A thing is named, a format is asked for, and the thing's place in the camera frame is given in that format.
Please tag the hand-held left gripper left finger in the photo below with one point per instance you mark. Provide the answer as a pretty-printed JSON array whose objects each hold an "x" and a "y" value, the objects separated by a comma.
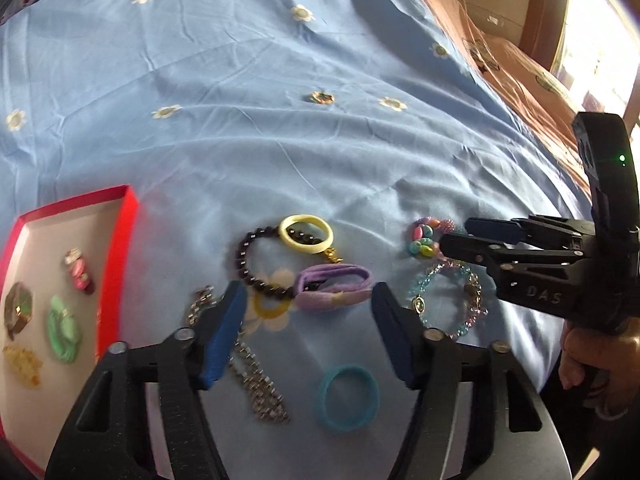
[{"x": 222, "y": 340}]

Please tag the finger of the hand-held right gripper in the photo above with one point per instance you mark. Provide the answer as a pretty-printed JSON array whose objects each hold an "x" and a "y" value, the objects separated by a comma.
[
  {"x": 492, "y": 229},
  {"x": 462, "y": 247}
]

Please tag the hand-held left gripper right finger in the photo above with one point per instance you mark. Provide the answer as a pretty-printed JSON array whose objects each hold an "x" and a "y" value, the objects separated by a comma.
[{"x": 395, "y": 340}]

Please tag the teal hair band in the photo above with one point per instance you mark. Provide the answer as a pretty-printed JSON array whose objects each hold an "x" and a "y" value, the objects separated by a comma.
[{"x": 322, "y": 405}]

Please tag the pale yellow bangle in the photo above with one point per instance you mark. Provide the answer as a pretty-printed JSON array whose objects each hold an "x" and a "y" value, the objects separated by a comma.
[{"x": 287, "y": 240}]

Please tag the red cardboard box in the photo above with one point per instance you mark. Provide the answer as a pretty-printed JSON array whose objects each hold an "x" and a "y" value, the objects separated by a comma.
[{"x": 30, "y": 260}]

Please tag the person's right hand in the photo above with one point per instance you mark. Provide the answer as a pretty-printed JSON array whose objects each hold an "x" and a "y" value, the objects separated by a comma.
[{"x": 595, "y": 355}]

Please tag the brown blanket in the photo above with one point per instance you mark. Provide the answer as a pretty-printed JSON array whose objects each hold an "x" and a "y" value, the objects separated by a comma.
[{"x": 520, "y": 80}]

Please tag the bright window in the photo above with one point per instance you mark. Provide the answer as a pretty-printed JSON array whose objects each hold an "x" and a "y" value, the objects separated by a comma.
[{"x": 600, "y": 50}]

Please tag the yellow hair claw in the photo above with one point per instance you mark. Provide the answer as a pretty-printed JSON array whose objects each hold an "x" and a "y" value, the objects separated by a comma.
[{"x": 22, "y": 365}]

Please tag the gold wristwatch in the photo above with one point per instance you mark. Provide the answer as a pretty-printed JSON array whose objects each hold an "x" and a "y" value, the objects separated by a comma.
[{"x": 19, "y": 310}]

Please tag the blue flowered bedsheet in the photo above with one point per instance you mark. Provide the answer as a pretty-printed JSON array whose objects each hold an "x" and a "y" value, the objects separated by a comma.
[{"x": 225, "y": 110}]

